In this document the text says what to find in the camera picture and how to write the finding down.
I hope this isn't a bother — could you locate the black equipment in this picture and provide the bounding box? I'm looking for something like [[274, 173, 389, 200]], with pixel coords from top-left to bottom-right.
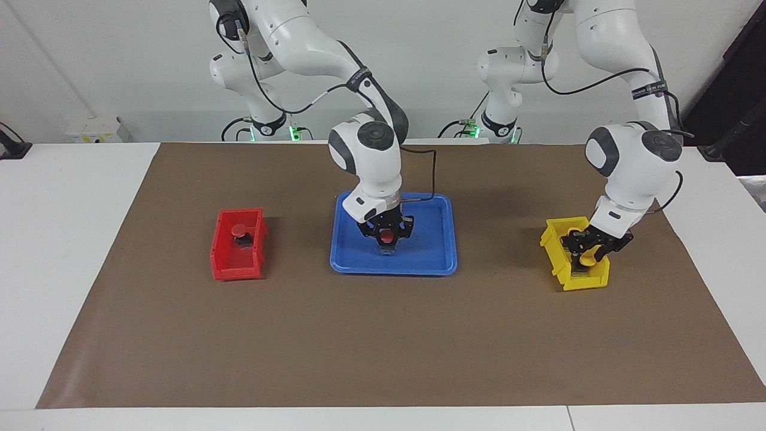
[[682, 0, 766, 177]]

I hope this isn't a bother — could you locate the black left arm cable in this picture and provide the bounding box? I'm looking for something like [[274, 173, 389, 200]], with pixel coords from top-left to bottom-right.
[[540, 36, 685, 213]]

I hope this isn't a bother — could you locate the black left base cable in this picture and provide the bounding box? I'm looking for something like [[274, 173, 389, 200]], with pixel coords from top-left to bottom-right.
[[439, 93, 489, 139]]

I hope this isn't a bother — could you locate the black right base cable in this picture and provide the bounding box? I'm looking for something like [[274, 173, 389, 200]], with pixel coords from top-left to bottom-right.
[[221, 117, 252, 142]]

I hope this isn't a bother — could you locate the brown paper mat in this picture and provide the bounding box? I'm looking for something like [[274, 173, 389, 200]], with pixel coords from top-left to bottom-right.
[[36, 142, 766, 409]]

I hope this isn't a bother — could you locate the grey metal plate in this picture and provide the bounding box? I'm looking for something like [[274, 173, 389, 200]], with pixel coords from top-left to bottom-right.
[[737, 175, 766, 213]]

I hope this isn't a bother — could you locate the red plastic bin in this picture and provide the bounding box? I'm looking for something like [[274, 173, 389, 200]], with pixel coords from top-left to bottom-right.
[[209, 208, 268, 281]]

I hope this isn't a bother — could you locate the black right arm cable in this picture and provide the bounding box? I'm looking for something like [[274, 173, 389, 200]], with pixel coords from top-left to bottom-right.
[[215, 12, 438, 201]]

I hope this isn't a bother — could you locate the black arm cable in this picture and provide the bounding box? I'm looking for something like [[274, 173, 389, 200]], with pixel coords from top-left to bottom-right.
[[540, 36, 685, 213], [215, 12, 438, 201]]

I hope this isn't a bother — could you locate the black stand foot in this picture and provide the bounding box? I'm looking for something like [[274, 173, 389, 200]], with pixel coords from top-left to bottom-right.
[[0, 123, 32, 160]]

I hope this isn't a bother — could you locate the yellow plastic bin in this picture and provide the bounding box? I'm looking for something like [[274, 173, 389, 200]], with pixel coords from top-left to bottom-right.
[[540, 216, 610, 292]]

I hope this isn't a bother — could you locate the blue plastic tray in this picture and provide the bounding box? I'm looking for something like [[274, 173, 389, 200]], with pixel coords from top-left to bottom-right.
[[330, 191, 458, 277]]

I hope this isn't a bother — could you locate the beige wall socket box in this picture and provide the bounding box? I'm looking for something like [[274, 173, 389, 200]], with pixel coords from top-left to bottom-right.
[[65, 117, 130, 144]]

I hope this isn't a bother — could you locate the black base cable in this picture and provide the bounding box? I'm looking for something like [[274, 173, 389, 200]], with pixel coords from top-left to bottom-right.
[[221, 117, 252, 142], [439, 93, 489, 139]]

